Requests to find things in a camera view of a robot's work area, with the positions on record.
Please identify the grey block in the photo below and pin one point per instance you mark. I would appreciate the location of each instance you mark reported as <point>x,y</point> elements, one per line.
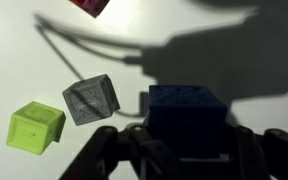
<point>90,100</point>

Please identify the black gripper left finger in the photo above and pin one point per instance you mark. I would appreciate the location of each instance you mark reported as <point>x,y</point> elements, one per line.
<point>117,153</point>

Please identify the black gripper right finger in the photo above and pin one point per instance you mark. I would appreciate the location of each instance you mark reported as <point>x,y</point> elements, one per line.
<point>267,156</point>

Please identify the lime green block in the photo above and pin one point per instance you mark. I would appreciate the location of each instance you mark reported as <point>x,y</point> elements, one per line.
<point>32,128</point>

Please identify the magenta block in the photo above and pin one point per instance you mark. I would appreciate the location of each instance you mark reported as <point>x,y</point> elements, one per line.
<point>92,6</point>

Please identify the blue block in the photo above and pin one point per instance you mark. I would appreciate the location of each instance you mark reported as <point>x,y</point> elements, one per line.
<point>187,120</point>

